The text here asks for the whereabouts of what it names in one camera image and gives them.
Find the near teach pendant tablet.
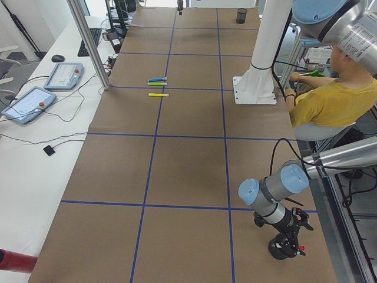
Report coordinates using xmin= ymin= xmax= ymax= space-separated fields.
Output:
xmin=1 ymin=86 xmax=57 ymax=125

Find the white camera post base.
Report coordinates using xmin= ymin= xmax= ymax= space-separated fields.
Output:
xmin=233 ymin=1 xmax=292 ymax=105

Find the brown paper table mat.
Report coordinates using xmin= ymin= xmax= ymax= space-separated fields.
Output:
xmin=30 ymin=8 xmax=336 ymax=282

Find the yellow highlighter pen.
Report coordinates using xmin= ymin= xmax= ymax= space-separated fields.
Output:
xmin=148 ymin=93 xmax=170 ymax=97

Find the black mesh pen cup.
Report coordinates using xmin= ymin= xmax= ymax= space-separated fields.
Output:
xmin=236 ymin=8 xmax=247 ymax=24
xmin=268 ymin=233 xmax=300 ymax=260

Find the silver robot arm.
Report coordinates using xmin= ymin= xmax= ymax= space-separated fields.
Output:
xmin=233 ymin=1 xmax=376 ymax=260
xmin=177 ymin=0 xmax=184 ymax=15

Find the black computer mouse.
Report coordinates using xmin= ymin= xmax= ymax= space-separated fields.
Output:
xmin=51 ymin=54 xmax=65 ymax=62

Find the green highlighter pen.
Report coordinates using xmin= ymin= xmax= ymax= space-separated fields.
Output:
xmin=147 ymin=82 xmax=167 ymax=86

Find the aluminium frame post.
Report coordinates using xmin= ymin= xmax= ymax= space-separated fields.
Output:
xmin=67 ymin=0 xmax=110 ymax=90

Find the black box with label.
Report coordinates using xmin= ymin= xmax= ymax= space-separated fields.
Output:
xmin=107 ymin=30 xmax=125 ymax=54

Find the small black square device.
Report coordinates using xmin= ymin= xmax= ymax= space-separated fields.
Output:
xmin=43 ymin=145 xmax=55 ymax=156

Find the black keyboard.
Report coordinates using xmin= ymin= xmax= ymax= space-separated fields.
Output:
xmin=77 ymin=27 xmax=103 ymax=57

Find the far teach pendant tablet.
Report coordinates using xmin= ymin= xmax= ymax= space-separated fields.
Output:
xmin=44 ymin=62 xmax=84 ymax=91

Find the red fire extinguisher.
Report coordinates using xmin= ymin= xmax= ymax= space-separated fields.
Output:
xmin=0 ymin=249 xmax=38 ymax=274

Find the teach pendant tablet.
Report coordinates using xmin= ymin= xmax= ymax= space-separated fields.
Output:
xmin=44 ymin=62 xmax=84 ymax=91
xmin=1 ymin=86 xmax=57 ymax=125

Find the person in yellow shirt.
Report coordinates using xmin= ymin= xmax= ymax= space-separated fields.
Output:
xmin=285 ymin=45 xmax=376 ymax=128

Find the left black mesh pen cup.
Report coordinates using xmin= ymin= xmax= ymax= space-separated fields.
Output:
xmin=268 ymin=233 xmax=300 ymax=260

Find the blue marker pen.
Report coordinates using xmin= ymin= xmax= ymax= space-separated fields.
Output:
xmin=147 ymin=77 xmax=167 ymax=83

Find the right black mesh pen cup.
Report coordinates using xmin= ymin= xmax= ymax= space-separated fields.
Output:
xmin=236 ymin=8 xmax=247 ymax=24

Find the black usb hub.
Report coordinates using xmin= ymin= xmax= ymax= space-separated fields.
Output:
xmin=105 ymin=57 xmax=116 ymax=69

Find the black monitor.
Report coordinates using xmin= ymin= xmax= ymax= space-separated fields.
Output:
xmin=113 ymin=0 xmax=128 ymax=22

